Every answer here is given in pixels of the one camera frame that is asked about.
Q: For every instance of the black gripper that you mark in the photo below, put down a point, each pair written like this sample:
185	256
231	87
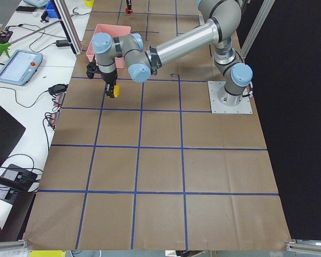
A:
109	78

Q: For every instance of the red toy block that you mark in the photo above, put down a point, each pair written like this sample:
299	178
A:
129	11

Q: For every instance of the yellow toy block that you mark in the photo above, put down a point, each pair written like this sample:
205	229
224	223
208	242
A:
116	91

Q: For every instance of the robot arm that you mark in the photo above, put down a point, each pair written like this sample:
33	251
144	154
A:
221	19

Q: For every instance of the pink plastic box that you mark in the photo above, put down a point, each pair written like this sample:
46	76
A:
112	30

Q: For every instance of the black power adapter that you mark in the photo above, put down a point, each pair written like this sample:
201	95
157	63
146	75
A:
62	43

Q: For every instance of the blue storage bin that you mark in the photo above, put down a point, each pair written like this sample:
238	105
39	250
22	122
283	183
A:
50	10

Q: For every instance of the teach pendant tablet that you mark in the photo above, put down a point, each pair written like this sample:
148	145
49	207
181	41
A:
20	67

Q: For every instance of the long reach grabber tool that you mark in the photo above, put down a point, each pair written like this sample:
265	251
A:
4	47

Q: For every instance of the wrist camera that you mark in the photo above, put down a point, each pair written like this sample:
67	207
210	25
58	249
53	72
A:
91	69

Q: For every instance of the aluminium frame post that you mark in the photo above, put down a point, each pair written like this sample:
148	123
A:
67	24

